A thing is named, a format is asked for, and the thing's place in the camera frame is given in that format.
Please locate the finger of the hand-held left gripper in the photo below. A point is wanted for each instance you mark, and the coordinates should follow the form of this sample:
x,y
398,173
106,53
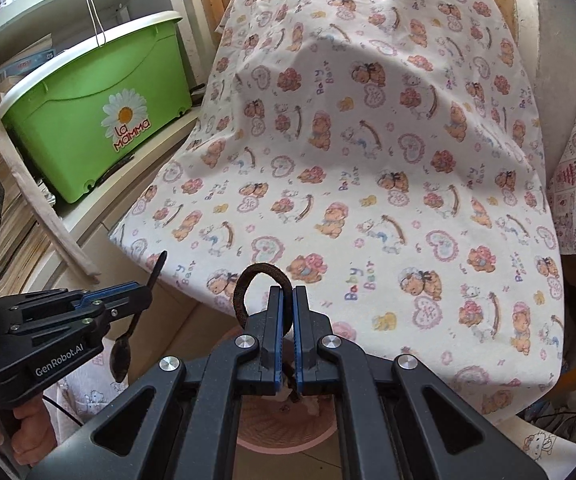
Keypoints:
x,y
63,322
113,294

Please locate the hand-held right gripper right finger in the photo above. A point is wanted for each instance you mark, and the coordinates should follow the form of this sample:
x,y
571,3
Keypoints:
x,y
299,340

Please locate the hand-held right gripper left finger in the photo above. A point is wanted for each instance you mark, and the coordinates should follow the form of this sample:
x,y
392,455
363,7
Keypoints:
x,y
279,340

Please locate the black plastic spoon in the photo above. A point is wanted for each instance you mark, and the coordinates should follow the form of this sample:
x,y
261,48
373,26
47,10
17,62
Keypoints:
x,y
120,355

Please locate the pink woven basket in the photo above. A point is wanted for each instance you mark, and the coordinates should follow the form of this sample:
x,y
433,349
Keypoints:
x,y
278,427

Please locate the person's left hand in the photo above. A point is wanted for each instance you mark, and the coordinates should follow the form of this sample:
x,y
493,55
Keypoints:
x,y
30,427

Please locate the pink kitten print cloth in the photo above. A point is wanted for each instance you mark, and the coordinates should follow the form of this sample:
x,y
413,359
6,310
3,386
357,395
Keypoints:
x,y
88,395

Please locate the beige wooden slat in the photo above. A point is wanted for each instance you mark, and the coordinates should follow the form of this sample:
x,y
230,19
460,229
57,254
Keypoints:
x,y
33,185

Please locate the bear printed blanket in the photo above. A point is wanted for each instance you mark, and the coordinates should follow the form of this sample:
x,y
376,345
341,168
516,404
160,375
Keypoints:
x,y
367,185

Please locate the green plastic basket with daisy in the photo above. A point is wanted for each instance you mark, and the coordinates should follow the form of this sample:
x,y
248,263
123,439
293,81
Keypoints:
x,y
68,125

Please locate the flat blue box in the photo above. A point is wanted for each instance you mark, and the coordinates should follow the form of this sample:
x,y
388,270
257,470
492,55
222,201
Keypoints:
x,y
18,66

